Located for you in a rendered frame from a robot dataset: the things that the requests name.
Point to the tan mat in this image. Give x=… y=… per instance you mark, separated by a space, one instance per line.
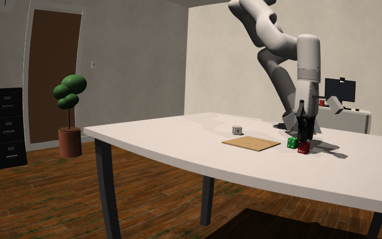
x=251 y=143

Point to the green die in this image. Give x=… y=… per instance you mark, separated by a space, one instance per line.
x=292 y=143

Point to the red die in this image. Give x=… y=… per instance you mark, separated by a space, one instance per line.
x=303 y=147

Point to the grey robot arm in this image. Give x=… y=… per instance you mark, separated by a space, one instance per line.
x=256 y=16

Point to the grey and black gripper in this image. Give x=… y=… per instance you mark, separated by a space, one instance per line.
x=305 y=104

